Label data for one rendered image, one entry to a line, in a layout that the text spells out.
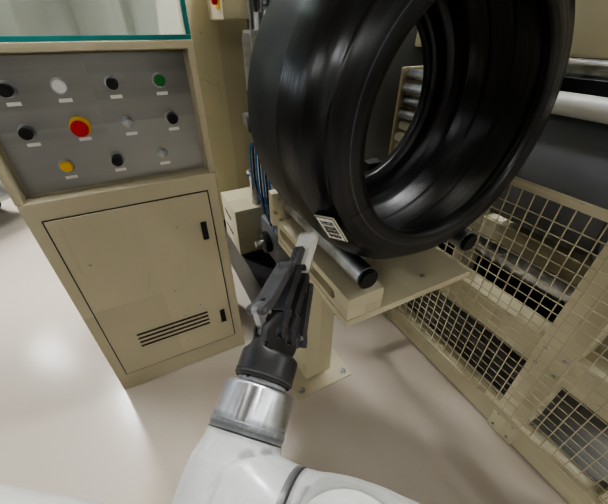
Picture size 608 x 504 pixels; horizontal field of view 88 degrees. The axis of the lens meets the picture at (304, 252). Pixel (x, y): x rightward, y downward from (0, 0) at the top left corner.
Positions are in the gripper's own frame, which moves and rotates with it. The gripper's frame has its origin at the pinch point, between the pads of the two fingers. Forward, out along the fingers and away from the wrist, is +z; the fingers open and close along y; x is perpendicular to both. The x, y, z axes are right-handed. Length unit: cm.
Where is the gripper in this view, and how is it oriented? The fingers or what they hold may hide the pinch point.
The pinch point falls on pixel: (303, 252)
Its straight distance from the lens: 50.0
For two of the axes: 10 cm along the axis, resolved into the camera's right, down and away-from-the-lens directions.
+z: 2.6, -8.2, 5.1
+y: 4.5, 5.7, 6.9
